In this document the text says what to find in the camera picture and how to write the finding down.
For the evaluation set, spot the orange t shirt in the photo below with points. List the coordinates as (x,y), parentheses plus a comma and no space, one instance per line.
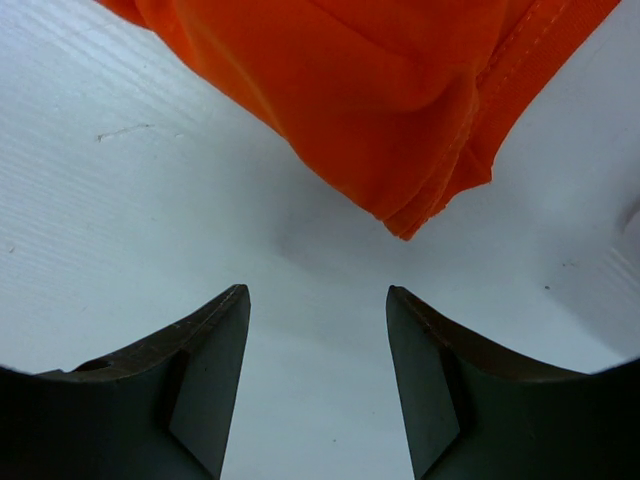
(398,105)

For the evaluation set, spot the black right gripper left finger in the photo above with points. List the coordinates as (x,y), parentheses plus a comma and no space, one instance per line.
(159,408)

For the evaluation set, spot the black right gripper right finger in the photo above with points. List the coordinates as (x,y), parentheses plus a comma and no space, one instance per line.
(474,409)

